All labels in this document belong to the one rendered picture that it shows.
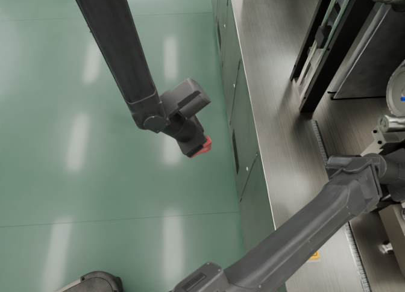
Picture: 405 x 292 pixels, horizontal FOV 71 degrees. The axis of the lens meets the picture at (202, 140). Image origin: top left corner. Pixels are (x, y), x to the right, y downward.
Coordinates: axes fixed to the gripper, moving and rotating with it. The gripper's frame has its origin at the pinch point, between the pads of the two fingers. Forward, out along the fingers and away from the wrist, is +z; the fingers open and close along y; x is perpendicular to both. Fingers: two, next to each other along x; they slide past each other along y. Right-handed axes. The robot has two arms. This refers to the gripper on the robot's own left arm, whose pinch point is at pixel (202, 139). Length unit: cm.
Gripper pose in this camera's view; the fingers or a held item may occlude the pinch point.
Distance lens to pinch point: 75.1
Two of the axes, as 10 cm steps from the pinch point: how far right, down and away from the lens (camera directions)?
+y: -4.4, -7.7, 4.6
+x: -7.8, 5.8, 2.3
